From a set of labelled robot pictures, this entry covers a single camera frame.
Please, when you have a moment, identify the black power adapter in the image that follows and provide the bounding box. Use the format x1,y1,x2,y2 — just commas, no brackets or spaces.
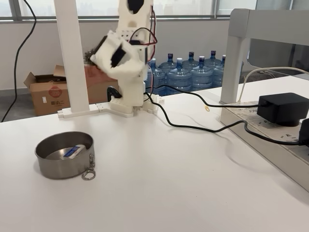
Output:
256,92,307,128

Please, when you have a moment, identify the small white and blue box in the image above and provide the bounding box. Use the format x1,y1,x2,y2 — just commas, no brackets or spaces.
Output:
63,145,85,159

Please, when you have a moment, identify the long white power strip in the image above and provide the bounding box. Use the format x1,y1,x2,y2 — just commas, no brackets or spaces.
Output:
220,101,309,192

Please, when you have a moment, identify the black hanging cable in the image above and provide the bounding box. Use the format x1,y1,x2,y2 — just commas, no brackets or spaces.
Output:
0,0,38,123

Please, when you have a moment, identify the metal keyring chain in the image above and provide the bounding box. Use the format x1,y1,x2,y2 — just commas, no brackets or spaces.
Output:
81,154,97,181

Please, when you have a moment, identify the white desk shelf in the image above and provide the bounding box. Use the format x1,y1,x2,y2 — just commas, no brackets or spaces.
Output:
219,8,309,105

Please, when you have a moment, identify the white upright post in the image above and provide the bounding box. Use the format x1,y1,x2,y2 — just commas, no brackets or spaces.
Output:
53,0,110,119

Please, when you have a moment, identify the black adapter cable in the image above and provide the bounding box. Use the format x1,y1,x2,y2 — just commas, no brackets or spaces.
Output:
144,84,267,108

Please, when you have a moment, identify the white cable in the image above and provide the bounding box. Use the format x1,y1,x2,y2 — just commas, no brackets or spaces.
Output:
237,67,309,103

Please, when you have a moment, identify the open brown cardboard box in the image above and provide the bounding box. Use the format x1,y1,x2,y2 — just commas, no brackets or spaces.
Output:
23,64,72,117

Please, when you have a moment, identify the tinsel christmas wreath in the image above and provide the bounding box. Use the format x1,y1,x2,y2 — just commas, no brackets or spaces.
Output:
83,41,107,68

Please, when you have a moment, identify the black table clamp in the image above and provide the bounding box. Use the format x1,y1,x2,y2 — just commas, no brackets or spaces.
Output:
106,85,123,102

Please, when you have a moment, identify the round metal bowl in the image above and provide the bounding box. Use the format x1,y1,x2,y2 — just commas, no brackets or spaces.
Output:
34,131,96,180

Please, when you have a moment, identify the black power cable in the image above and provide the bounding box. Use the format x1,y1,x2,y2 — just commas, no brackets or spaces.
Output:
144,91,302,146

